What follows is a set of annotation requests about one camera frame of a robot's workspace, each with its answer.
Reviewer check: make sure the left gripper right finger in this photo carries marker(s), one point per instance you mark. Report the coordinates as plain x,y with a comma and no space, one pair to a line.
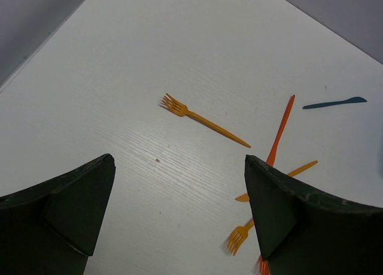
303,230

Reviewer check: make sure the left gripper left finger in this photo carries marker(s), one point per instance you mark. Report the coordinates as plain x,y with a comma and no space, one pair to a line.
53,227

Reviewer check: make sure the yellow fork near left arm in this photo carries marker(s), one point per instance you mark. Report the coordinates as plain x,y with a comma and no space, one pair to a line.
182,110

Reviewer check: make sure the red plastic fork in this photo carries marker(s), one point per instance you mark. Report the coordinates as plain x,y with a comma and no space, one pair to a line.
263,267

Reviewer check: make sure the orange plastic fork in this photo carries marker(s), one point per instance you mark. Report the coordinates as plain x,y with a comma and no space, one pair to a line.
238,236

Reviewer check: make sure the orange plastic knife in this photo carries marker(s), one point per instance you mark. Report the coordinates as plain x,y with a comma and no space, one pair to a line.
245,198

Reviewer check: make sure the red plastic knife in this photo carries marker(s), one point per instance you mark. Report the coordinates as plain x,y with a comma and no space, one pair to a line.
272,155

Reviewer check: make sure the dark blue plastic knife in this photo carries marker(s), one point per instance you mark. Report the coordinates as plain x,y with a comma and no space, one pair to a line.
353,100

